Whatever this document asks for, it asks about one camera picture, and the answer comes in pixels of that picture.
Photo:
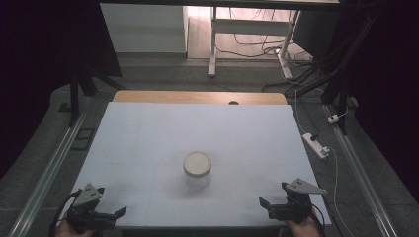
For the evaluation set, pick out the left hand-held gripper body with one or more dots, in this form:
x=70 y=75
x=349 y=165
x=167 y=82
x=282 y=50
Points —
x=87 y=197

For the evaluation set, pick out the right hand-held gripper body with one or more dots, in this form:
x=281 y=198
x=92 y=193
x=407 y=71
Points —
x=296 y=200

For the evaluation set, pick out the clear glass jar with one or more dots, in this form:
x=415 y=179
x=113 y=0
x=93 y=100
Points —
x=197 y=183

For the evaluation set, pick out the cream round jar lid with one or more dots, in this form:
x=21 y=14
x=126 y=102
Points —
x=197 y=163

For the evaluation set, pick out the person's right hand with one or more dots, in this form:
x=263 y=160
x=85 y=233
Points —
x=303 y=228

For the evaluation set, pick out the person's left hand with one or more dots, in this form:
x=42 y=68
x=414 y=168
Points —
x=72 y=231

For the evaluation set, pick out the white power strip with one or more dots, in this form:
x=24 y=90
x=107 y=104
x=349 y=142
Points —
x=313 y=143

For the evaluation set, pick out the white board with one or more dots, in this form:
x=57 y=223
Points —
x=148 y=138

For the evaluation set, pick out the small white adapter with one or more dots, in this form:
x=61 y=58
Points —
x=333 y=118

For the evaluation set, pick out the black metal stand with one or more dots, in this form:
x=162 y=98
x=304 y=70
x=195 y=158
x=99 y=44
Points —
x=74 y=98
x=342 y=82

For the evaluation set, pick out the wooden table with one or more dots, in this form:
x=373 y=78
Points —
x=181 y=97

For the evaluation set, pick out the dark curtain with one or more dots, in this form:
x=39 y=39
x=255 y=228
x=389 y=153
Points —
x=392 y=82
x=39 y=65

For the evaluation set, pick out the aluminium rail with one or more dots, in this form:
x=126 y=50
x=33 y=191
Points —
x=49 y=174
x=362 y=184

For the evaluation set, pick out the black rectangular floor frame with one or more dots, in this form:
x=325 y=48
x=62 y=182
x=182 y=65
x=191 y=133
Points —
x=83 y=139

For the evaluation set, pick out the white desk frame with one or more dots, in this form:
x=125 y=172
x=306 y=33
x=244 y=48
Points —
x=250 y=27

